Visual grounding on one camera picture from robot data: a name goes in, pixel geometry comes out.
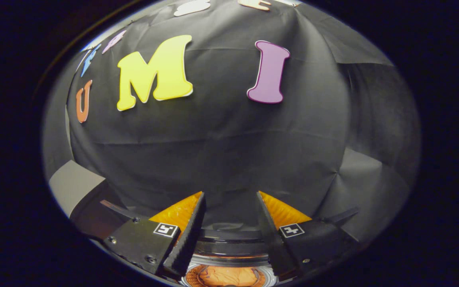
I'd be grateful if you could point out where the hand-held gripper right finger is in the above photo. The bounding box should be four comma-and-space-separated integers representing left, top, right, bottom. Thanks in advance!
255, 191, 361, 277

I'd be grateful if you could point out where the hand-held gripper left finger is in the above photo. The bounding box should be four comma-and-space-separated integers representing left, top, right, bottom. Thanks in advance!
103, 191, 207, 277

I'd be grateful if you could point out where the dark washing machine lid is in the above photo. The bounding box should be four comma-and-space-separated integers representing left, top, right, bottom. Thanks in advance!
100, 199, 361, 267

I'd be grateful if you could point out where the yellow polo shirt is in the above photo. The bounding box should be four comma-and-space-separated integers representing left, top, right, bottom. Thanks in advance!
198, 265, 260, 287

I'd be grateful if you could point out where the grey cabinet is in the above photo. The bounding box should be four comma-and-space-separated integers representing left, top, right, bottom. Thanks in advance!
48, 159, 135, 242

